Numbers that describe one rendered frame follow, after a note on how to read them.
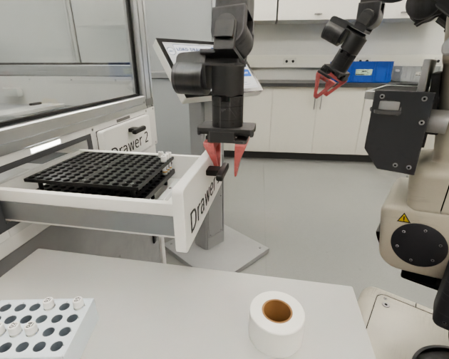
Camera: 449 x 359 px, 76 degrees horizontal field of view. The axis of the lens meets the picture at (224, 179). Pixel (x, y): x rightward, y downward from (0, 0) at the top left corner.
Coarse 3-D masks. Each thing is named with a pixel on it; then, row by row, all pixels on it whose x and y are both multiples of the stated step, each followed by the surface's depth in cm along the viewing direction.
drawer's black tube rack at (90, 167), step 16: (64, 160) 61; (80, 160) 62; (96, 160) 61; (112, 160) 62; (128, 160) 61; (144, 160) 61; (32, 176) 53; (48, 176) 53; (64, 176) 53; (80, 176) 53; (96, 176) 53; (112, 176) 53; (128, 176) 54; (160, 176) 61; (80, 192) 53; (96, 192) 53; (112, 192) 53; (128, 192) 54; (144, 192) 53
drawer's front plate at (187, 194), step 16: (208, 160) 55; (192, 176) 45; (208, 176) 55; (176, 192) 40; (192, 192) 45; (208, 192) 56; (176, 208) 41; (192, 208) 46; (208, 208) 57; (176, 224) 42; (192, 224) 46; (176, 240) 43; (192, 240) 47
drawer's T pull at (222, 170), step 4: (224, 164) 55; (228, 164) 56; (208, 168) 53; (212, 168) 53; (216, 168) 53; (220, 168) 53; (224, 168) 53; (228, 168) 56; (208, 172) 53; (212, 172) 53; (216, 172) 52; (220, 172) 51; (224, 172) 52; (216, 176) 50; (220, 176) 50; (220, 180) 50
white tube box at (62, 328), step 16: (0, 304) 38; (16, 304) 38; (32, 304) 38; (64, 304) 38; (0, 320) 35; (16, 320) 35; (32, 320) 35; (48, 320) 35; (64, 320) 35; (80, 320) 35; (96, 320) 39; (16, 336) 33; (32, 336) 33; (48, 336) 33; (64, 336) 33; (80, 336) 35; (0, 352) 32; (16, 352) 31; (32, 352) 31; (48, 352) 31; (64, 352) 31; (80, 352) 35
